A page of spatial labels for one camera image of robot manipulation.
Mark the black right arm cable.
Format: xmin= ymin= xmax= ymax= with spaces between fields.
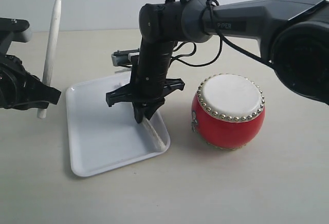
xmin=153 ymin=0 xmax=275 ymax=68

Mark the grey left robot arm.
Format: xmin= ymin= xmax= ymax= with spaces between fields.
xmin=1 ymin=54 xmax=61 ymax=110

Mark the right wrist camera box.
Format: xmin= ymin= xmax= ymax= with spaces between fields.
xmin=111 ymin=48 xmax=140 ymax=67

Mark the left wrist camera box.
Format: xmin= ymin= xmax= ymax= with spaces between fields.
xmin=1 ymin=17 xmax=32 ymax=54

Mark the white rectangular plastic tray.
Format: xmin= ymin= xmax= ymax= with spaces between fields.
xmin=66 ymin=72 xmax=171 ymax=177

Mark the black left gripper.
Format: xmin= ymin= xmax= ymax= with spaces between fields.
xmin=1 ymin=54 xmax=61 ymax=110

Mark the wooden drumstick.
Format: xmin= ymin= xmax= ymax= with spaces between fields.
xmin=118 ymin=80 xmax=167 ymax=153
xmin=36 ymin=0 xmax=64 ymax=119

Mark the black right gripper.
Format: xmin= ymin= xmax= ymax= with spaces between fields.
xmin=106 ymin=40 xmax=185 ymax=124

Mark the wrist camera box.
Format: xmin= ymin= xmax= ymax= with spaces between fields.
xmin=111 ymin=48 xmax=140 ymax=67
xmin=1 ymin=17 xmax=32 ymax=54

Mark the small red drum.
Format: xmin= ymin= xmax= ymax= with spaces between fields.
xmin=191 ymin=73 xmax=265 ymax=150

